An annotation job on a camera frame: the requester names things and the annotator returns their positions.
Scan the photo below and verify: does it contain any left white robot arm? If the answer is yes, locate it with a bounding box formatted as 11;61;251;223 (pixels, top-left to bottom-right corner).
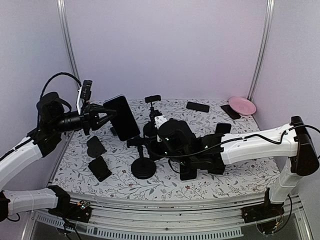
0;92;117;222

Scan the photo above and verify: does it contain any aluminium front rail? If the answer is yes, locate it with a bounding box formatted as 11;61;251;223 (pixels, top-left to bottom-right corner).
22;193;313;240

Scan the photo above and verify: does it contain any aluminium frame post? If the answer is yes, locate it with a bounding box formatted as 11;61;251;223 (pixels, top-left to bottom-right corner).
247;0;275;102
56;0;83;85

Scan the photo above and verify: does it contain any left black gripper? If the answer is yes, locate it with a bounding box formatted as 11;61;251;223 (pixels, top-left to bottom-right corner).
51;102;117;135

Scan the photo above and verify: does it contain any black phone under plate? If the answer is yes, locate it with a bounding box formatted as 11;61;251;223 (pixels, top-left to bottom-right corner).
220;104;241;120

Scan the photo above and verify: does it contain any black phone small left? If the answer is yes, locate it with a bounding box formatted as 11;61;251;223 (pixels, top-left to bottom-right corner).
88;156;112;182

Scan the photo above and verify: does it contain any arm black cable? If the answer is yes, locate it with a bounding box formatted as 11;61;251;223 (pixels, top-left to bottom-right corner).
39;72;83;101
149;123;320;176

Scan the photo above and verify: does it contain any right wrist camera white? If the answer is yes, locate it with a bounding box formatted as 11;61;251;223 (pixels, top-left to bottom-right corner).
150;110;168;143

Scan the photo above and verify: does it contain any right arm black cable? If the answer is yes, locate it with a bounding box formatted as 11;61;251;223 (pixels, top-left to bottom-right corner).
149;123;320;176

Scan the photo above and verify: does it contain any pink plate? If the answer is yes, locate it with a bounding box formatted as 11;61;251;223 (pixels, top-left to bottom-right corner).
228;97;257;116

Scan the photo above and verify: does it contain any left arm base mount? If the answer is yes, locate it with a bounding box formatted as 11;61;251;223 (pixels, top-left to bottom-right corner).
48;200;92;223

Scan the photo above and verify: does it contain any blue-edged phone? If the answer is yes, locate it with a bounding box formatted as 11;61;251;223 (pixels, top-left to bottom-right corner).
215;122;232;135

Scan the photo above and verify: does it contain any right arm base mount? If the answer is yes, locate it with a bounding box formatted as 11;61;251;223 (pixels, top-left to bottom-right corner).
241;187;285;235

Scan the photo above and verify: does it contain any floral patterned table mat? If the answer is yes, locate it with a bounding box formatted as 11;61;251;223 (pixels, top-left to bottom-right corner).
51;99;280;201

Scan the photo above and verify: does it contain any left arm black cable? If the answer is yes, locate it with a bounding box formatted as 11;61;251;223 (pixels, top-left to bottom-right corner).
39;72;83;101

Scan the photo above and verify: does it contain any tall black phone stand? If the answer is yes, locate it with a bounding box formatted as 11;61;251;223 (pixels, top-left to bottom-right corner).
126;136;156;180
143;94;162;137

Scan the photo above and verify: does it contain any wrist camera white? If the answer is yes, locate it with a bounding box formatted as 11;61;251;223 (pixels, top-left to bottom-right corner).
76;80;93;115
150;110;168;143

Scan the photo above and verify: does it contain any left aluminium frame post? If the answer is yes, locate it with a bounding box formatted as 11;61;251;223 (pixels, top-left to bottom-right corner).
56;0;83;85

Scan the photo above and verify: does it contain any right aluminium frame post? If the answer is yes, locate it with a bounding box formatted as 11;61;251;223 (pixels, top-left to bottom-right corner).
247;0;275;102

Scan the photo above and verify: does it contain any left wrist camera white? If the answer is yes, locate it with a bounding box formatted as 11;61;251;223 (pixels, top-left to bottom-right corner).
76;80;93;115

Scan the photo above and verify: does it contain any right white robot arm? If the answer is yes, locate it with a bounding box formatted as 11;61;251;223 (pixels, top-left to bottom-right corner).
148;115;320;218

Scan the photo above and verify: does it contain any black folding stand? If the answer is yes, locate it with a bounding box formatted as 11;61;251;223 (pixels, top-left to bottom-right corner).
86;136;107;158

